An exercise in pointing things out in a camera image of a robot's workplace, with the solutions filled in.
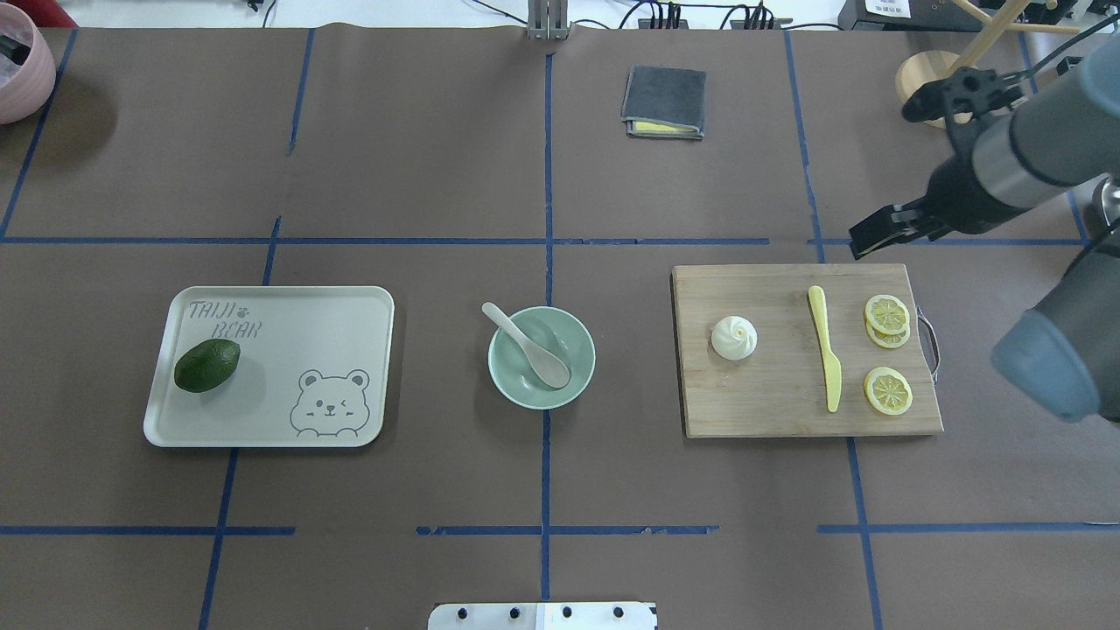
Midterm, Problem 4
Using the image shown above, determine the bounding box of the mint green bowl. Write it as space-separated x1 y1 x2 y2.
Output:
483 304 597 410

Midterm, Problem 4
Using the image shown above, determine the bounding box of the lemon slice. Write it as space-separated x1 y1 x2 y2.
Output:
865 323 911 348
864 365 914 417
864 294 911 336

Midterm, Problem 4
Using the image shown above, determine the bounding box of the cream bear tray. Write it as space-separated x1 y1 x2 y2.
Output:
143 286 395 448

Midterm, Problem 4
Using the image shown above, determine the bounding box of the wooden mug tree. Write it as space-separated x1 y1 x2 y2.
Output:
895 1 1080 102

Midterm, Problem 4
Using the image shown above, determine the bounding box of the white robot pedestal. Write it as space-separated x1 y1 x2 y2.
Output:
427 601 659 629

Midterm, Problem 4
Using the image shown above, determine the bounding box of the grey folded cloth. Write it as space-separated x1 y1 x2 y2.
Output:
620 65 708 141

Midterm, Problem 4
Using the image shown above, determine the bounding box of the wooden cutting board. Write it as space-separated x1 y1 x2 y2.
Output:
671 263 944 438

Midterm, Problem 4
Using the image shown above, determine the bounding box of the white steamed bun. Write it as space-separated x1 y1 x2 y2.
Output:
709 316 759 361

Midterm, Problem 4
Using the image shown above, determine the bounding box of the white ceramic spoon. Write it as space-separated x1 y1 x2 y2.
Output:
480 302 571 389

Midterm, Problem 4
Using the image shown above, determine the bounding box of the steel scoop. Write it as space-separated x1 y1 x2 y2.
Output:
1088 176 1119 233

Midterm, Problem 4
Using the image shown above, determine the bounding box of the yellow plastic knife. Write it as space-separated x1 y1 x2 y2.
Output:
808 284 844 413

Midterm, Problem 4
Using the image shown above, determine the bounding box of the aluminium frame post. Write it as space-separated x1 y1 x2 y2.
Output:
528 0 571 41

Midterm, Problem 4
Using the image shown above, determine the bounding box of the pink ice bowl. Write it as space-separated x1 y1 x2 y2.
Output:
1 3 56 126

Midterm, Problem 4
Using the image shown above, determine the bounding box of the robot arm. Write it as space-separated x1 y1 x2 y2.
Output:
849 37 1119 423

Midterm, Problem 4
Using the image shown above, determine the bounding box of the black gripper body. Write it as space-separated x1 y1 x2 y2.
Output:
920 156 1007 235

